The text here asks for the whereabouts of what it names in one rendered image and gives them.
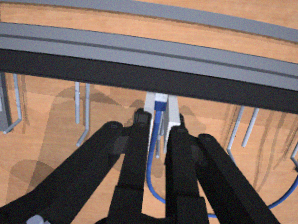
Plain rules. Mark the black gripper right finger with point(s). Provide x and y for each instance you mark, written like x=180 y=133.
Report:
x=188 y=159

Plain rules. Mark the black patch panel rack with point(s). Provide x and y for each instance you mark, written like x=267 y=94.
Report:
x=110 y=61

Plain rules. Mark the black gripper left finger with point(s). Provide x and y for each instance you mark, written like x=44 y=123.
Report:
x=63 y=193

